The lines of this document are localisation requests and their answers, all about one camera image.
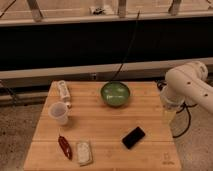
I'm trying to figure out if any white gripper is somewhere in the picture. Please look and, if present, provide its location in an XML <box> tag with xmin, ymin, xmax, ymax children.
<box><xmin>160</xmin><ymin>86</ymin><xmax>184</xmax><ymax>124</ymax></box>

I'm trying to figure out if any black rectangular eraser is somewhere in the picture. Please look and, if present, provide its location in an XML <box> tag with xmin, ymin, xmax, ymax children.
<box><xmin>122</xmin><ymin>127</ymin><xmax>145</xmax><ymax>149</ymax></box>

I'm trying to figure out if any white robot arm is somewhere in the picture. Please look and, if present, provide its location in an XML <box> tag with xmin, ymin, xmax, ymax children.
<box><xmin>160</xmin><ymin>61</ymin><xmax>213</xmax><ymax>124</ymax></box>

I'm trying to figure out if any green ceramic bowl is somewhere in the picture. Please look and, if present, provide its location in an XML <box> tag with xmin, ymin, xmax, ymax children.
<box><xmin>100</xmin><ymin>82</ymin><xmax>130</xmax><ymax>107</ymax></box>

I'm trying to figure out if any translucent plastic measuring cup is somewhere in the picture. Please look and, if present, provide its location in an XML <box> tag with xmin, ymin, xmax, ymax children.
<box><xmin>48</xmin><ymin>102</ymin><xmax>68</xmax><ymax>125</ymax></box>

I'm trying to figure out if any white rectangular packet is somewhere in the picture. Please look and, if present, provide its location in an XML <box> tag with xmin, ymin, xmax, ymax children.
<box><xmin>77</xmin><ymin>141</ymin><xmax>93</xmax><ymax>166</ymax></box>

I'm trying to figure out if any red chili pepper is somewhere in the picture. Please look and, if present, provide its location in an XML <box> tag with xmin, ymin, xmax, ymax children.
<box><xmin>58</xmin><ymin>136</ymin><xmax>72</xmax><ymax>160</ymax></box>

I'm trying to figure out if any black cable on floor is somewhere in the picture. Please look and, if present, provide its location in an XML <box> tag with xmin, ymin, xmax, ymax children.
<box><xmin>156</xmin><ymin>79</ymin><xmax>198</xmax><ymax>139</ymax></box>

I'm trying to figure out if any black hanging cable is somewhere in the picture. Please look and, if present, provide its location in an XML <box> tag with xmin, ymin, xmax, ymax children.
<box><xmin>109</xmin><ymin>9</ymin><xmax>141</xmax><ymax>83</ymax></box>

